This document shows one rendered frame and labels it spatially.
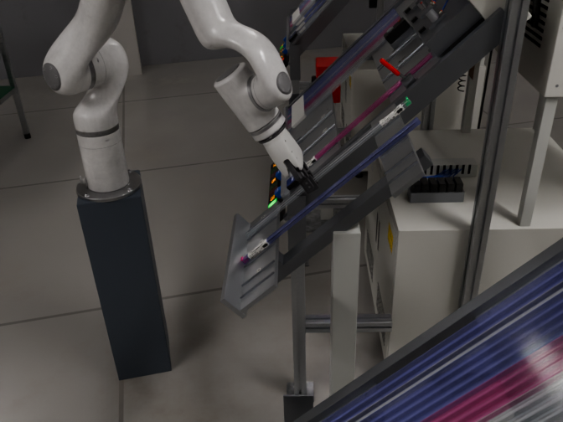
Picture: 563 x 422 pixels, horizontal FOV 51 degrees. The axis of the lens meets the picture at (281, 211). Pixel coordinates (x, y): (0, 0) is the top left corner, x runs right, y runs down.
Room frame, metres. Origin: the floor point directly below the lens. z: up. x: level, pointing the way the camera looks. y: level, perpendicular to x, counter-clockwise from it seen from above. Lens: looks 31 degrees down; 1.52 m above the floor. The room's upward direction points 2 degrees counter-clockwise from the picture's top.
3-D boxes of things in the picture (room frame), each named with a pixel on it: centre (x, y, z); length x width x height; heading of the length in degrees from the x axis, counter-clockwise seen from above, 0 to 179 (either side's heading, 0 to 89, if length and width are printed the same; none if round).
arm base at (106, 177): (1.55, 0.51, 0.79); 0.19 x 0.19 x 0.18
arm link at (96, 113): (1.58, 0.49, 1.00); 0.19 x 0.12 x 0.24; 143
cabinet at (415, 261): (1.72, -0.66, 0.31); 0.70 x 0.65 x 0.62; 178
